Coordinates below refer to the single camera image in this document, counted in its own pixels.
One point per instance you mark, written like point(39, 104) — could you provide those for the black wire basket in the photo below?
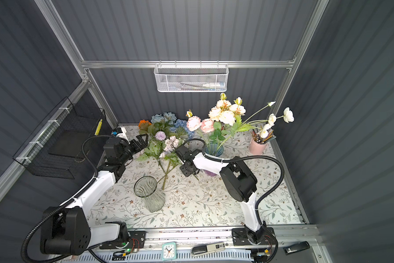
point(55, 151)

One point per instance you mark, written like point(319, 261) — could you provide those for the orange flower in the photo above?
point(144, 124)

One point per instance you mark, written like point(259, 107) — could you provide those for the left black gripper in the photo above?
point(142, 144)

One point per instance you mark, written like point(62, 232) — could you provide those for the pale pink peony flower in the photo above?
point(220, 115)

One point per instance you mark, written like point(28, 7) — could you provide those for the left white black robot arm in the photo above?
point(66, 230)

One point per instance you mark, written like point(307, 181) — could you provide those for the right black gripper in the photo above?
point(182, 167)

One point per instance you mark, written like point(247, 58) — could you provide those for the white wire mesh basket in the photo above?
point(196, 79)

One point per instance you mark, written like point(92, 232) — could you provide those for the cream peach rose stem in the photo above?
point(237, 111)

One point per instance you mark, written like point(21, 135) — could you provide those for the pink pencil cup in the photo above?
point(256, 148)

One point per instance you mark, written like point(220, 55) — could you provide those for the light blue flower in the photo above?
point(166, 117)

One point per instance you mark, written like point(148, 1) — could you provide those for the clear ribbed glass vase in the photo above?
point(146, 188)

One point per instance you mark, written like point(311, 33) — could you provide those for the lilac small blossom sprig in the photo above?
point(168, 154)

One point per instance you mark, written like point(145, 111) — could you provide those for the blue purple glass vase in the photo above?
point(214, 149)

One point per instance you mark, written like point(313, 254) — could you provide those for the small green alarm clock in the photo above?
point(169, 251)

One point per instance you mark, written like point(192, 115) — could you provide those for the white poppy flower stem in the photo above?
point(268, 123)

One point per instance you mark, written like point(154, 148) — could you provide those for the pink rose stem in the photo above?
point(203, 127)

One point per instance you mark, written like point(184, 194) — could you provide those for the blue hydrangea flower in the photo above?
point(181, 130)

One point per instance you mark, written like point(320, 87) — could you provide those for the floral patterned table mat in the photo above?
point(195, 201)

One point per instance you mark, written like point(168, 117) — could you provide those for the purple pompom flower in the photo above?
point(160, 136)

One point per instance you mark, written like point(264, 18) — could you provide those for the black flat device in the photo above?
point(297, 247)

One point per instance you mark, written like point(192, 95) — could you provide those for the grey stapler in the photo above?
point(205, 249)

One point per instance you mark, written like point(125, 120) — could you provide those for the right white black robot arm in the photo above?
point(238, 179)

